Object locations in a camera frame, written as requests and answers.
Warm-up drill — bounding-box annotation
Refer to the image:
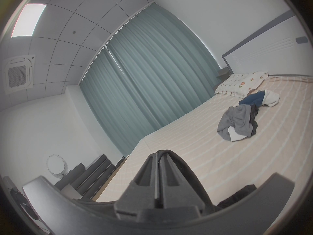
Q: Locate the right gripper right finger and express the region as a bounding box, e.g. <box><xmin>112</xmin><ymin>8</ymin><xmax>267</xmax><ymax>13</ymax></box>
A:
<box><xmin>159</xmin><ymin>149</ymin><xmax>214</xmax><ymax>215</ymax></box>

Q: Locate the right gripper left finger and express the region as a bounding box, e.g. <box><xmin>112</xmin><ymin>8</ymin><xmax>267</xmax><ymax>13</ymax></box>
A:
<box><xmin>114</xmin><ymin>151</ymin><xmax>161</xmax><ymax>220</ymax></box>

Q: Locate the bed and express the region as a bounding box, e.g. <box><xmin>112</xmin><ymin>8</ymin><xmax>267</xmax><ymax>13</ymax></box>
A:
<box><xmin>96</xmin><ymin>9</ymin><xmax>313</xmax><ymax>203</ymax></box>

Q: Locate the pile of clothes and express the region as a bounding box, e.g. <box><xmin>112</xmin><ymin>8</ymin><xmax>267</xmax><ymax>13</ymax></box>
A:
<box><xmin>217</xmin><ymin>90</ymin><xmax>280</xmax><ymax>142</ymax></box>

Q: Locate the black chest of drawers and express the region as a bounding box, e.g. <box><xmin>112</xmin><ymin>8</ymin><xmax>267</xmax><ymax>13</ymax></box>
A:
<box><xmin>73</xmin><ymin>154</ymin><xmax>115</xmax><ymax>202</ymax></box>

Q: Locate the round white mirror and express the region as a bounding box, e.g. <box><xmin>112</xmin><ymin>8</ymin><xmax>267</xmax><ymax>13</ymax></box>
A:
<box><xmin>46</xmin><ymin>154</ymin><xmax>67</xmax><ymax>178</ymax></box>

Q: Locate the blue-green curtain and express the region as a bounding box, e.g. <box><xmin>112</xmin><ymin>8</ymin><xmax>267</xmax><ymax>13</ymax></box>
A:
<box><xmin>79</xmin><ymin>3</ymin><xmax>223</xmax><ymax>157</ymax></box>

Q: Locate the white printed pillow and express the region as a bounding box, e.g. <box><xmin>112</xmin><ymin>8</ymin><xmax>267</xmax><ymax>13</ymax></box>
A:
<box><xmin>215</xmin><ymin>71</ymin><xmax>268</xmax><ymax>98</ymax></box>

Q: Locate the grey bedside table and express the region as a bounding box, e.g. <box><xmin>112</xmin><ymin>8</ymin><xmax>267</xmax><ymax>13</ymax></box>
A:
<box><xmin>217</xmin><ymin>67</ymin><xmax>231</xmax><ymax>89</ymax></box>

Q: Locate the ceiling air conditioner vent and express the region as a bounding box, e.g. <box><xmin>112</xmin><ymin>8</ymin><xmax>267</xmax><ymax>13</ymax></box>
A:
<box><xmin>4</xmin><ymin>55</ymin><xmax>36</xmax><ymax>95</ymax></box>

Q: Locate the ceiling light panel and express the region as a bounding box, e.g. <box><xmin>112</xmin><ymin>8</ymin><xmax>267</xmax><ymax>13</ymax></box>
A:
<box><xmin>10</xmin><ymin>3</ymin><xmax>47</xmax><ymax>38</ymax></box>

